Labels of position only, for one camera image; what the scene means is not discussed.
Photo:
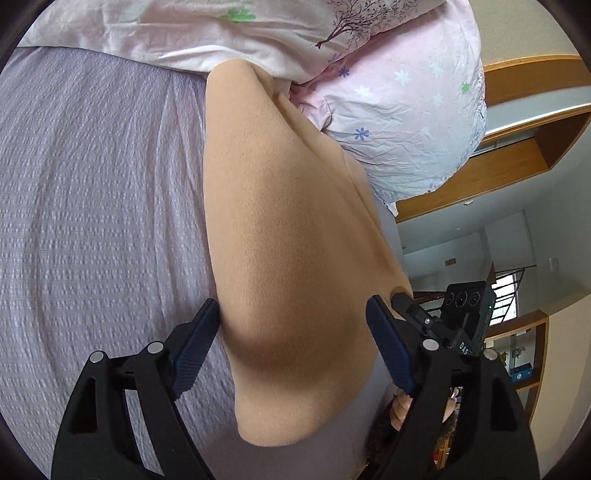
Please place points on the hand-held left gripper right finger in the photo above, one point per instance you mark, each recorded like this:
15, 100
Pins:
392, 348

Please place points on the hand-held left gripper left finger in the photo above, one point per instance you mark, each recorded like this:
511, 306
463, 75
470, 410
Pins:
196, 341

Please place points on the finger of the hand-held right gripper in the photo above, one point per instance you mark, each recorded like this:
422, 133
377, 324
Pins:
408, 305

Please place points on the tan fleece garment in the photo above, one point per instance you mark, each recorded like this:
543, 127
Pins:
286, 258

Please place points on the person's right hand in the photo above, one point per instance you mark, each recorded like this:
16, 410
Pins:
400, 410

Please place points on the window with metal railing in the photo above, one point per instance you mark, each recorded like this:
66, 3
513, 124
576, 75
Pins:
508, 295

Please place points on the wooden shelf unit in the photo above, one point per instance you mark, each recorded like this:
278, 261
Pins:
531, 350

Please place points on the blue box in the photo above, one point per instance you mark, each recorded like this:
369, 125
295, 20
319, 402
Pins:
521, 372

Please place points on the lilac seersucker bed sheet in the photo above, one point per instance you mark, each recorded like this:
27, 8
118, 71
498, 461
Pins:
101, 230

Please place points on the pink flower-print pillow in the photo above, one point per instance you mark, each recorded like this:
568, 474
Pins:
406, 110

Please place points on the pink tree-print quilt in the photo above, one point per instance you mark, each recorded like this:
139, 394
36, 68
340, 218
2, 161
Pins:
194, 32

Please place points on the wooden wardrobe frame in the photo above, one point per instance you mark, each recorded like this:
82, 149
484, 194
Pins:
521, 157

